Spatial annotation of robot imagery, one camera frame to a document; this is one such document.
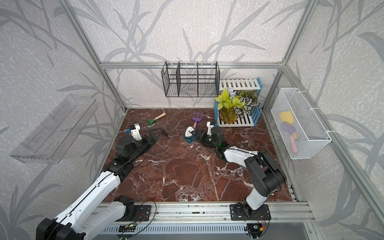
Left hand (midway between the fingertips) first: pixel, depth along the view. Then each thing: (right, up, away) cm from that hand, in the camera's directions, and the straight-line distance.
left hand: (160, 133), depth 75 cm
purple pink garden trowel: (+69, +2, +7) cm, 70 cm away
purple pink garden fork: (+17, +7, +38) cm, 42 cm away
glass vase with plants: (+40, +16, +16) cm, 46 cm away
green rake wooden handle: (-18, +5, +37) cm, 41 cm away
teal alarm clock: (+13, -1, +13) cm, 18 cm away
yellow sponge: (+72, +9, +13) cm, 74 cm away
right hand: (+16, -1, +11) cm, 20 cm away
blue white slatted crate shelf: (+55, +7, +36) cm, 66 cm away
